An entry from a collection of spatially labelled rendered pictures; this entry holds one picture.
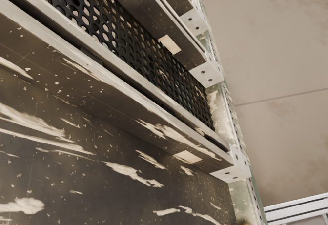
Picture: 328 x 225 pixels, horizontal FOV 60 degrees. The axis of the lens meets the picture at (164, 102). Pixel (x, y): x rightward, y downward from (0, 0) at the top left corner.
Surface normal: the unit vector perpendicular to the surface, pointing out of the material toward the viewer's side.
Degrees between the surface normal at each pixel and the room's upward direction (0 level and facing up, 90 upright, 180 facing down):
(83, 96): 90
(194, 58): 90
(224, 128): 34
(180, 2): 90
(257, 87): 0
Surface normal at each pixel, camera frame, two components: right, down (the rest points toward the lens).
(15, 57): 0.11, 0.83
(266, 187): 0.00, -0.55
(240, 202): -0.55, -0.40
